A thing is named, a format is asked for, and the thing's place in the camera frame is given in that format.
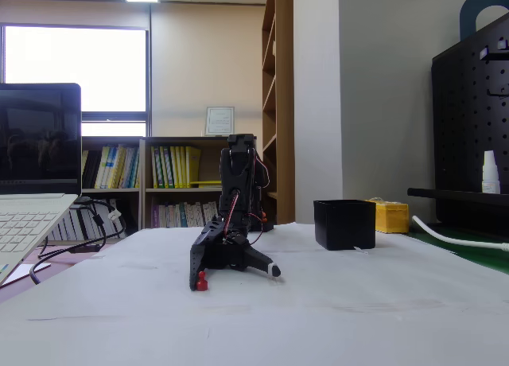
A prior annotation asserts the black pegboard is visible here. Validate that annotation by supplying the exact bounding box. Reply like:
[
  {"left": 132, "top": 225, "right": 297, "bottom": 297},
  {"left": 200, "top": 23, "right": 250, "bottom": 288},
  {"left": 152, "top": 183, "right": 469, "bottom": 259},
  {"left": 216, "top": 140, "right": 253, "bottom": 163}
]
[{"left": 431, "top": 11, "right": 509, "bottom": 234}]

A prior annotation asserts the tall wooden bookshelf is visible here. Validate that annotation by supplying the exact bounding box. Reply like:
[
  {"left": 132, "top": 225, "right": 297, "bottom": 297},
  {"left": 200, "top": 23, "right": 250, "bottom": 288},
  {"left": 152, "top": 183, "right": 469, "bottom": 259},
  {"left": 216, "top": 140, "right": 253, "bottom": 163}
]
[{"left": 261, "top": 0, "right": 295, "bottom": 226}]

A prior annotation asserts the office window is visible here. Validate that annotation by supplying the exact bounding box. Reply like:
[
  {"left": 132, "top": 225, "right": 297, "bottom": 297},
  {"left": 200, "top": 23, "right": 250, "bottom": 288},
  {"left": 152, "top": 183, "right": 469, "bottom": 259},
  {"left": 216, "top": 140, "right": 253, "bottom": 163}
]
[{"left": 0, "top": 23, "right": 151, "bottom": 138}]

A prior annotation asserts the black pegboard shelf rail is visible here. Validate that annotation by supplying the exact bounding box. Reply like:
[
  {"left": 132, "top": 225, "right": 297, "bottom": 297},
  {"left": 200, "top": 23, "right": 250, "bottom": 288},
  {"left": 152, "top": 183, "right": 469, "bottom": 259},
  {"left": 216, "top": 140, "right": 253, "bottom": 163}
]
[{"left": 407, "top": 187, "right": 509, "bottom": 204}]

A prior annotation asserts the dark teal arch board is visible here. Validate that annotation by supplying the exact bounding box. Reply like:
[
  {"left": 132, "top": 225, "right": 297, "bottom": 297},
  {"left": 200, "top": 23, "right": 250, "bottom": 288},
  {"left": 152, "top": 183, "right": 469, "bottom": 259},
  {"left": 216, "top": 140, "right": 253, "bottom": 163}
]
[{"left": 460, "top": 0, "right": 509, "bottom": 41}]

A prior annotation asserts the black square container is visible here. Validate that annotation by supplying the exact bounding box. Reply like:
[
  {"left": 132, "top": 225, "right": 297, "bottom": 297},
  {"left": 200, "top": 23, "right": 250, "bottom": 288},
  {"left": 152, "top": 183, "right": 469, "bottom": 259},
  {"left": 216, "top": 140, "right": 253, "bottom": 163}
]
[{"left": 313, "top": 199, "right": 377, "bottom": 251}]

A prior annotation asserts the low wooden bookcase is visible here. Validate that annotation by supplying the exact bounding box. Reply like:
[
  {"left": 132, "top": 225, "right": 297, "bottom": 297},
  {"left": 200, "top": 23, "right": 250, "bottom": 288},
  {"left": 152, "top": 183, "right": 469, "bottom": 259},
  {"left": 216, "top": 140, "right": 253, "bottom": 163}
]
[
  {"left": 81, "top": 136, "right": 142, "bottom": 242},
  {"left": 139, "top": 135, "right": 258, "bottom": 230}
]

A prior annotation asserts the white laptop with dark screen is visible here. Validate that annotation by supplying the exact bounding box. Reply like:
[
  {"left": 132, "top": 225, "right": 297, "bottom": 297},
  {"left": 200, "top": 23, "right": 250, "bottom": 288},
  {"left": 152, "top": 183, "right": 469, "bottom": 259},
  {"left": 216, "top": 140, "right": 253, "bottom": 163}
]
[{"left": 0, "top": 82, "right": 83, "bottom": 288}]

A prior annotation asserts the white paper table covering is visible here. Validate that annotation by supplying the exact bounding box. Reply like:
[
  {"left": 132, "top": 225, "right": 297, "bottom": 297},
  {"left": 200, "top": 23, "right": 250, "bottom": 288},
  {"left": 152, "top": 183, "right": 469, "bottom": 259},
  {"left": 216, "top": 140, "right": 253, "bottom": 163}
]
[{"left": 0, "top": 221, "right": 509, "bottom": 366}]

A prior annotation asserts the white power strip cable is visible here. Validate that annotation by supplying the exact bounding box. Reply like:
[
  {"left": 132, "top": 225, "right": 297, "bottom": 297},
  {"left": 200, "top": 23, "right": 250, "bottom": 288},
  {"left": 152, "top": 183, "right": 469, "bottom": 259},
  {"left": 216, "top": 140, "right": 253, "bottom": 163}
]
[{"left": 411, "top": 214, "right": 509, "bottom": 253}]

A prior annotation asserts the upright yellow book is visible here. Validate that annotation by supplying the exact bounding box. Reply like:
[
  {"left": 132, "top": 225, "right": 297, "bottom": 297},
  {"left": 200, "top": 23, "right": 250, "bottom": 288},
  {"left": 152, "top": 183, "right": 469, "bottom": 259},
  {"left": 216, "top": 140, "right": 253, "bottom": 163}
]
[{"left": 185, "top": 146, "right": 203, "bottom": 189}]

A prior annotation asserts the orange black table clamp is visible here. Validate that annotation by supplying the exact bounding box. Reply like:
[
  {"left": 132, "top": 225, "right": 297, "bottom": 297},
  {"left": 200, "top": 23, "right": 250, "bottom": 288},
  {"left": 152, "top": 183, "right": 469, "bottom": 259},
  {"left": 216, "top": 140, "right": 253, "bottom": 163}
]
[{"left": 258, "top": 209, "right": 275, "bottom": 234}]

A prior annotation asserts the green desk mat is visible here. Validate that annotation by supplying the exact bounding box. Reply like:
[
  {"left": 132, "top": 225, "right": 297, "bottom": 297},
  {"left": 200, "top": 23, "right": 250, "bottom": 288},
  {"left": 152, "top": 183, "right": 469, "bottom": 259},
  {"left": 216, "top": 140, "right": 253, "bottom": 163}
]
[{"left": 407, "top": 228, "right": 509, "bottom": 276}]

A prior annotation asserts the black laptop cable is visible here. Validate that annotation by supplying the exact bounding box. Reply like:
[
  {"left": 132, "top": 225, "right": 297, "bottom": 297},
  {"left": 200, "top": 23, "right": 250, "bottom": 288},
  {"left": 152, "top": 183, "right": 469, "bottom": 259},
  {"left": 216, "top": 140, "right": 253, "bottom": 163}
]
[
  {"left": 29, "top": 197, "right": 108, "bottom": 286},
  {"left": 37, "top": 198, "right": 127, "bottom": 259}
]

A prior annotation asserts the framed certificate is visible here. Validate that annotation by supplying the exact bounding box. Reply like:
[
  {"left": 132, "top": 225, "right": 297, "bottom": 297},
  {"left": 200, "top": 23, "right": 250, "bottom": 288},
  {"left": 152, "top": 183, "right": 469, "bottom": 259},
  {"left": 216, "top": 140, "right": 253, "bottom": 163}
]
[{"left": 205, "top": 106, "right": 235, "bottom": 138}]

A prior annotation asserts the red white servo wire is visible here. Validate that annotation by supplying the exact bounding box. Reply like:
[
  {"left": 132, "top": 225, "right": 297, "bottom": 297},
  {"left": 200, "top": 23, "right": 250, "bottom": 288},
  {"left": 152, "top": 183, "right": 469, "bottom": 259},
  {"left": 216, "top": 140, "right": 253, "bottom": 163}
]
[{"left": 222, "top": 149, "right": 271, "bottom": 246}]

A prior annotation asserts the yellow cardboard box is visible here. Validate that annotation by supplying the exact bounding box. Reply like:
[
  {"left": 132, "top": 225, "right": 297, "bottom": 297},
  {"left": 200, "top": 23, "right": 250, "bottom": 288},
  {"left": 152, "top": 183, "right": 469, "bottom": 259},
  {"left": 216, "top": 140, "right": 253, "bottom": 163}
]
[{"left": 363, "top": 197, "right": 410, "bottom": 235}]

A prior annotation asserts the white dropper bottle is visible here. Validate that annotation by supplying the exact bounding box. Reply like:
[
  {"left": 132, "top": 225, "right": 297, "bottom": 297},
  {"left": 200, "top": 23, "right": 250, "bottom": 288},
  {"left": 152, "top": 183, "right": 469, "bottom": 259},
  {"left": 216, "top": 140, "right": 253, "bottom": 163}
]
[{"left": 480, "top": 150, "right": 502, "bottom": 195}]

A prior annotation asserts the white notepad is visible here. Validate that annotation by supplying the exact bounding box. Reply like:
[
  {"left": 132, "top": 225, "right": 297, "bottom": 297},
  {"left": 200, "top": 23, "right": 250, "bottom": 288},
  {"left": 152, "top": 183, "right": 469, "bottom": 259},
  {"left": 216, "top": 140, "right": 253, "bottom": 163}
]
[{"left": 6, "top": 262, "right": 52, "bottom": 285}]

